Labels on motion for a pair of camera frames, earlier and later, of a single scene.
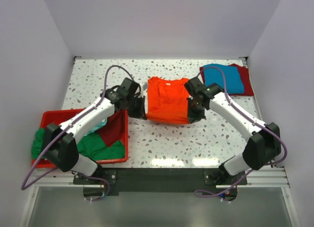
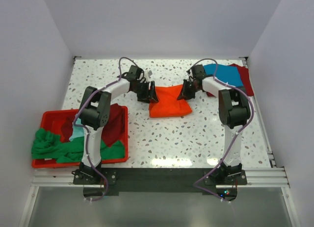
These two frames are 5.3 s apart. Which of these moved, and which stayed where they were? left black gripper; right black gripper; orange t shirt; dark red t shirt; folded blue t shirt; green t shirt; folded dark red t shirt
Moved: left black gripper; orange t shirt; right black gripper
Stayed: green t shirt; dark red t shirt; folded blue t shirt; folded dark red t shirt
